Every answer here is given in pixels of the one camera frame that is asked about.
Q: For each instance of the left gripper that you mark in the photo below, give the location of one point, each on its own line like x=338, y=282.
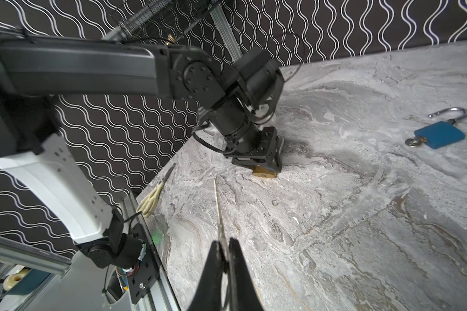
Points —
x=266, y=154

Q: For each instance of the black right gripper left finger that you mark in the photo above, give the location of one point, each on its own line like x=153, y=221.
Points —
x=208, y=292

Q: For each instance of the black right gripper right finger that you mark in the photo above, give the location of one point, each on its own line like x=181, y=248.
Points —
x=243, y=295

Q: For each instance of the brass padlock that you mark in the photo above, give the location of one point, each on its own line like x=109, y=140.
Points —
x=264, y=172

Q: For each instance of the small silver key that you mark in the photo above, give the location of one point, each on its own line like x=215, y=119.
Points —
x=221, y=235

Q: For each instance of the small blue padlock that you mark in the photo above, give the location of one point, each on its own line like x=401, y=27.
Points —
x=440, y=134

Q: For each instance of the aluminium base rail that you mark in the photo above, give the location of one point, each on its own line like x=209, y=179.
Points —
x=149, y=286

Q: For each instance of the beige handled scissors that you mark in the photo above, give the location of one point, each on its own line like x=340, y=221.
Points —
x=149, y=203

